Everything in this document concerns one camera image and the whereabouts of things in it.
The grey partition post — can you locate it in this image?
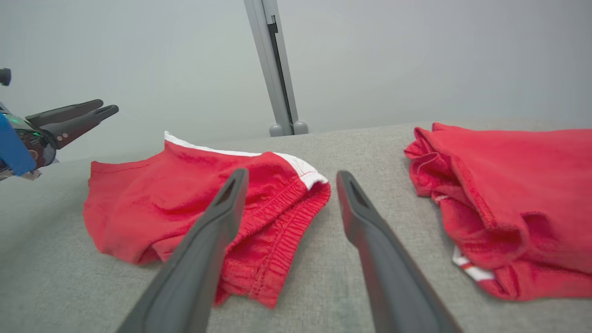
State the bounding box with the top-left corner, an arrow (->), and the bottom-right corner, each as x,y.
244,0 -> 309,137

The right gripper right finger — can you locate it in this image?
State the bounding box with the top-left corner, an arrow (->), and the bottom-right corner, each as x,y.
336,170 -> 463,333

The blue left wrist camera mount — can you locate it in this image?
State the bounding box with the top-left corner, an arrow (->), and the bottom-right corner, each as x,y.
0,113 -> 37,176

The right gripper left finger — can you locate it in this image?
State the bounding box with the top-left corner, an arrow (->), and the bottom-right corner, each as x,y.
116,168 -> 249,333

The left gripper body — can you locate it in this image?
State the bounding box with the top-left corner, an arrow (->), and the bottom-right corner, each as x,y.
9,113 -> 58,169

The red white basketball jersey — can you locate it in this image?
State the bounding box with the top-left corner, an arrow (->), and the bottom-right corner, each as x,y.
404,122 -> 592,302

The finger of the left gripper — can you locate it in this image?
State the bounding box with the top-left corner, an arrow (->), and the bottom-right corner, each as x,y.
39,105 -> 119,149
25,99 -> 104,126

